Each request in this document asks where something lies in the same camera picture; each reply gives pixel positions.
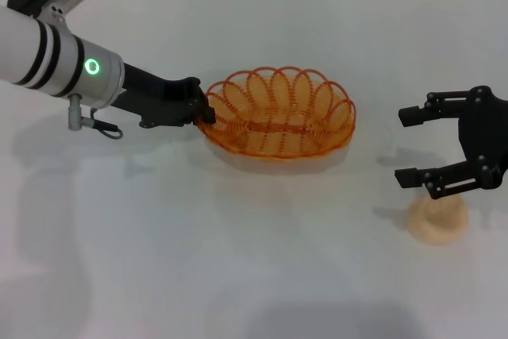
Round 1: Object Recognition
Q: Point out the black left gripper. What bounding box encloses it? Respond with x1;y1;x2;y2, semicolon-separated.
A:
106;61;217;129

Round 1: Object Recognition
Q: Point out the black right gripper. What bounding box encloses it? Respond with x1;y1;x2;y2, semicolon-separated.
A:
394;85;508;200

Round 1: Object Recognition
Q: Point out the orange wire basket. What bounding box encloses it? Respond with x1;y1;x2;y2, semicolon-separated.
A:
194;64;357;160

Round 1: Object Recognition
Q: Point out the cream round bun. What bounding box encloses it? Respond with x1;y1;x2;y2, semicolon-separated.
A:
406;195;469;245

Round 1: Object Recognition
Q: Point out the thin dark cable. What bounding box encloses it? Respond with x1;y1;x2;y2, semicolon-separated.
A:
89;108;124;141

